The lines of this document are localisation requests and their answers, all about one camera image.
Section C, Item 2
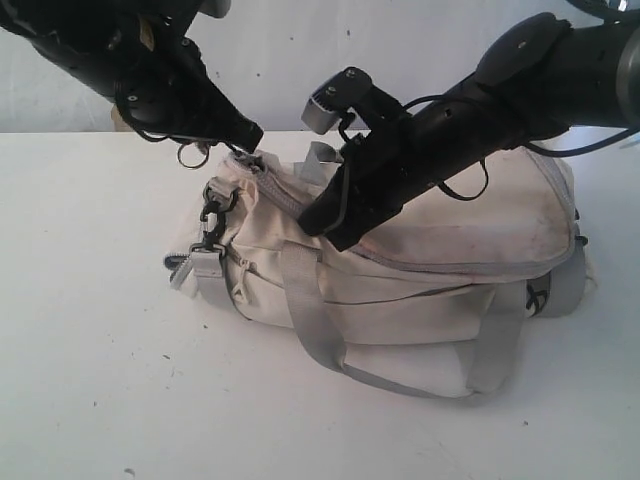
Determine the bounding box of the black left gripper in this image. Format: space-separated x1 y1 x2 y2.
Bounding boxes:
29 1 264 152

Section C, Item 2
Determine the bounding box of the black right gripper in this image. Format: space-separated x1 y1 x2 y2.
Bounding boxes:
298 99 500 251

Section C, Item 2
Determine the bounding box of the zipper pull with metal ring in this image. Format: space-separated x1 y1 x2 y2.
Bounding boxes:
176 141 217 170

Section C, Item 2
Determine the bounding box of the white fabric duffel bag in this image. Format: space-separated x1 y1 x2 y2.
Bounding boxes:
163 141 590 399

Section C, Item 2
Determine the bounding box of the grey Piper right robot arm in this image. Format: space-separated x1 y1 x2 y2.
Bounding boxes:
298 13 639 250

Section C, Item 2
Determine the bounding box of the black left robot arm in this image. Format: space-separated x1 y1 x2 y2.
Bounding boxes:
1 1 263 152

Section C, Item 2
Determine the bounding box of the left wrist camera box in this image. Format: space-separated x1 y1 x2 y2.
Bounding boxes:
199 0 231 19

